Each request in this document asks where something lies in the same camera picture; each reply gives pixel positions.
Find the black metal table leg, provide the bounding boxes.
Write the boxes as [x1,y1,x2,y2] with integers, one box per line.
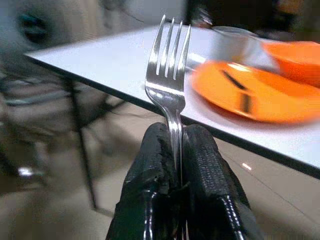
[61,78,117,217]

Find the orange bowl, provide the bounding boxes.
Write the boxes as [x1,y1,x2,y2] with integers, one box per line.
[260,40,320,89]

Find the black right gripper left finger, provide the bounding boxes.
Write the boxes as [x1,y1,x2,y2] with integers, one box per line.
[104,122,186,240]

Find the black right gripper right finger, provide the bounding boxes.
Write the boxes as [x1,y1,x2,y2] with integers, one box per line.
[182,123,266,240]

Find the orange plate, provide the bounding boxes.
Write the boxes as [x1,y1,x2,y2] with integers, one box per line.
[190,60,320,125]

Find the silver metal fork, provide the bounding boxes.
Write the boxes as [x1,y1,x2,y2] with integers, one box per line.
[144,14,192,187]

